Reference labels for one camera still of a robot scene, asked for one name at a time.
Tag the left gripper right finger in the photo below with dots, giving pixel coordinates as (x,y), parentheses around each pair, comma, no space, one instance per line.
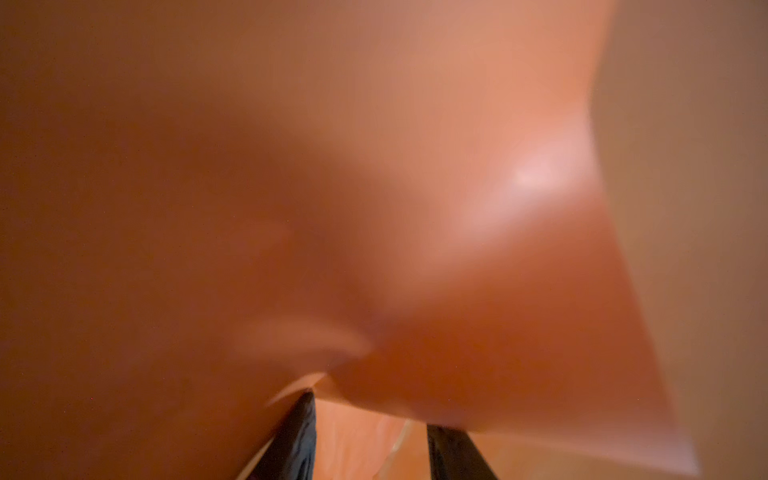
(454,456)

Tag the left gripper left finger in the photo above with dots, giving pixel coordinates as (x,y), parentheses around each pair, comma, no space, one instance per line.
(292,452)

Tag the orange wrapping paper sheet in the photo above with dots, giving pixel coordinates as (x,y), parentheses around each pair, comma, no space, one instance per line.
(541,221)

